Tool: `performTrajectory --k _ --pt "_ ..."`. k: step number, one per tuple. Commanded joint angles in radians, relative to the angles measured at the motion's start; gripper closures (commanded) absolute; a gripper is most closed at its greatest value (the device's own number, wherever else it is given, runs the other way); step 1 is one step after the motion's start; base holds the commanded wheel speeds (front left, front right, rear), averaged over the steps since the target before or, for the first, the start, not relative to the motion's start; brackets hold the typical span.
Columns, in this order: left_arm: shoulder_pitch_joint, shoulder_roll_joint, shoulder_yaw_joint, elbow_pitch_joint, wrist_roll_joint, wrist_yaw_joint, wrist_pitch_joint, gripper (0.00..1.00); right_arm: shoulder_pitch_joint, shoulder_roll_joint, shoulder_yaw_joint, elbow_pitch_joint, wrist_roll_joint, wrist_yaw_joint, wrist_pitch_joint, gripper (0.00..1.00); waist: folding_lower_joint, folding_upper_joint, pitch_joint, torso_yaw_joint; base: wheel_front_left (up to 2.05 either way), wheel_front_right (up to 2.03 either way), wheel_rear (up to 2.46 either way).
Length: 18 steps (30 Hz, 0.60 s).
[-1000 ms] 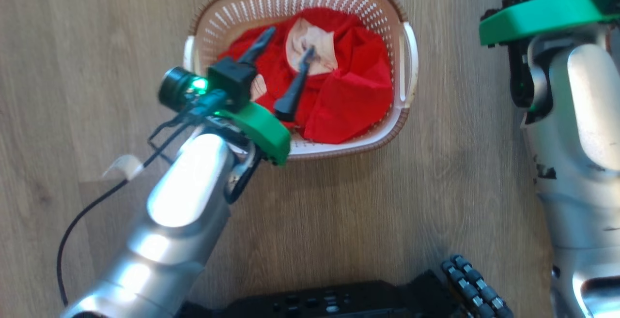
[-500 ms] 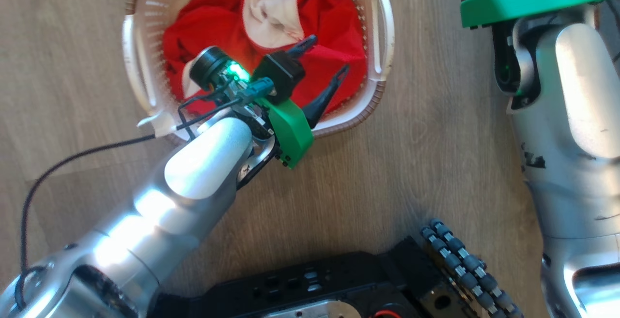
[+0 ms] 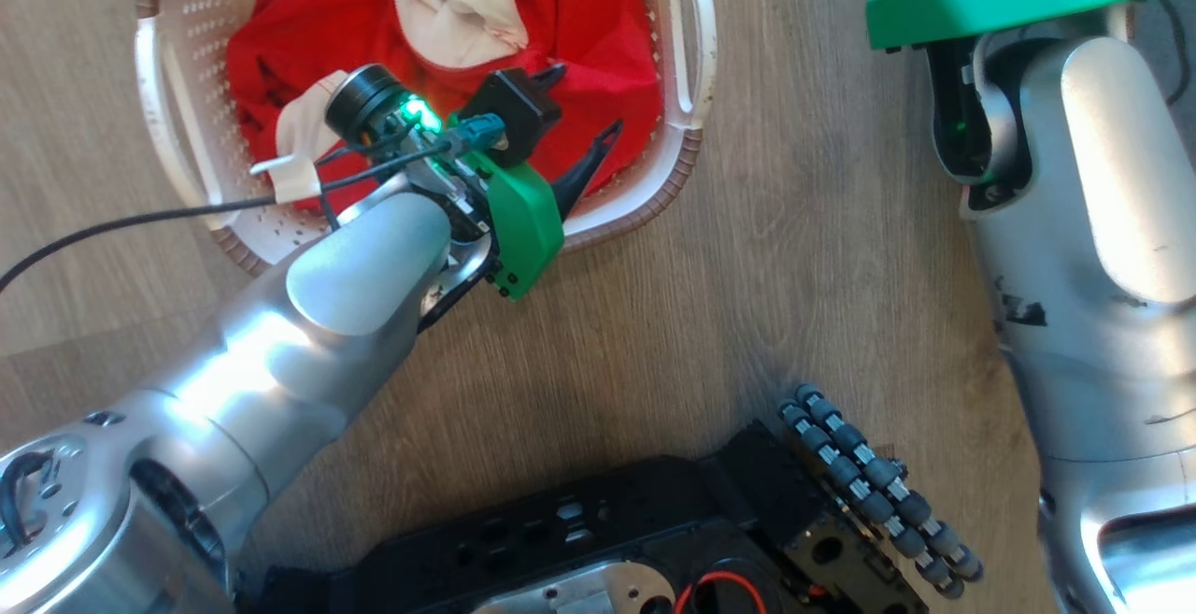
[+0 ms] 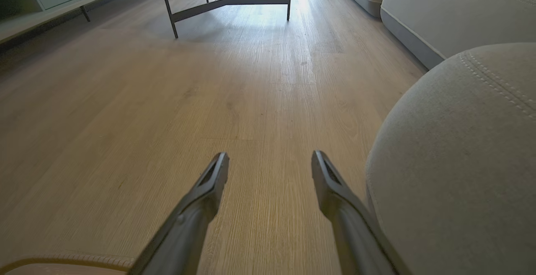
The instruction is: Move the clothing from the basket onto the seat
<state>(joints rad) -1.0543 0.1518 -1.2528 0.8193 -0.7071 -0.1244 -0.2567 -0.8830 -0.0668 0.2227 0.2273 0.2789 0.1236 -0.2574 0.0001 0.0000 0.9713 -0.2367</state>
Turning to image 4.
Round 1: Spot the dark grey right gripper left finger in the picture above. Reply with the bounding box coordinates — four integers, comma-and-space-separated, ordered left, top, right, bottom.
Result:
128, 152, 230, 275

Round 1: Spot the grey sofa section with piping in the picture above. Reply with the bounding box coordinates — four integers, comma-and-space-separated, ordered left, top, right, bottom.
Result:
380, 0, 536, 70

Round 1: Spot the white basket with brown rim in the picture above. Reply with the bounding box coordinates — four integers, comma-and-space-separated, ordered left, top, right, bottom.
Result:
0, 252, 135, 275

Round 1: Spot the black metal table frame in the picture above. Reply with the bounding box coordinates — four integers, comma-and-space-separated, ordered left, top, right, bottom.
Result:
157, 0, 293, 39

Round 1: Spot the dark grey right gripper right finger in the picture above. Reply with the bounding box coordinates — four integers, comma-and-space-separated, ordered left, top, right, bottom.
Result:
311, 150, 414, 275

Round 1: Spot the grey fabric sofa seat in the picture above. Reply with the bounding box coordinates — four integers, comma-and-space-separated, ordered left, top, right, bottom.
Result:
366, 43, 536, 275

